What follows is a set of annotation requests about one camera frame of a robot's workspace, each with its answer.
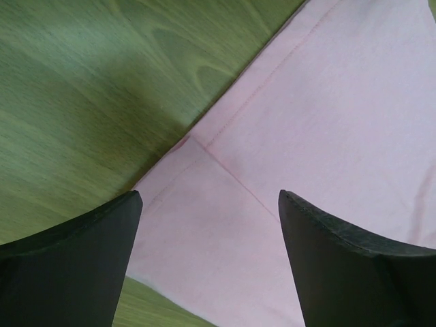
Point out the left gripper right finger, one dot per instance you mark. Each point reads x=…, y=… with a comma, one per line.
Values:
x=348, y=276

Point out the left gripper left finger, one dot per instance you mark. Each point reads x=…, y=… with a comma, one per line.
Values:
x=71, y=274

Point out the light pink t shirt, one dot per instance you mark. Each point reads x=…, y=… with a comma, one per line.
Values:
x=340, y=109

